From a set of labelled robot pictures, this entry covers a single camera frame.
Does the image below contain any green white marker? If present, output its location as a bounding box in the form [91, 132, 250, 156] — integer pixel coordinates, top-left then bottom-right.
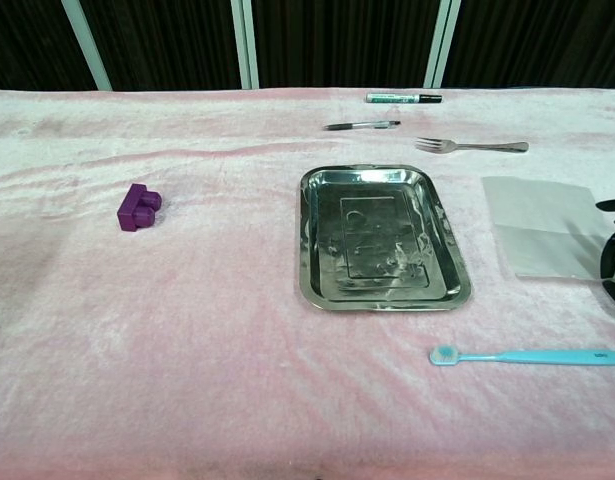
[364, 92, 444, 106]

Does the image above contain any black ballpoint pen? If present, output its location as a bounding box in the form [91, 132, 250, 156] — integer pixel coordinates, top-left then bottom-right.
[324, 119, 403, 132]

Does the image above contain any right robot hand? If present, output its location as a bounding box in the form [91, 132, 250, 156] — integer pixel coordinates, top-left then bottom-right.
[594, 198, 615, 317]

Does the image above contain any metal fork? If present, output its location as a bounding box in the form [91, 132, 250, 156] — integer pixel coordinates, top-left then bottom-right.
[414, 137, 531, 155]

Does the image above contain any light blue toothbrush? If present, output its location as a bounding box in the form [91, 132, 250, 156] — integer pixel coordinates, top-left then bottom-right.
[428, 344, 615, 368]

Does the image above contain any pink plush table cloth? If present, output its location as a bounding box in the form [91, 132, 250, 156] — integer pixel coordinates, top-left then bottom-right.
[0, 86, 615, 480]

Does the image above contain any metal tray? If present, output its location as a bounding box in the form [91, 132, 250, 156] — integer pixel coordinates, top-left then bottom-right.
[297, 164, 475, 314]

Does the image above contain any purple plastic block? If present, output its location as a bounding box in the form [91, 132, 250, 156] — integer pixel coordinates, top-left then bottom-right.
[117, 182, 164, 233]

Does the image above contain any white frame post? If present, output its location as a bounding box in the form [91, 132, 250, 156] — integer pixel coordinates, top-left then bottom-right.
[60, 0, 112, 92]
[230, 0, 261, 91]
[423, 0, 463, 90]

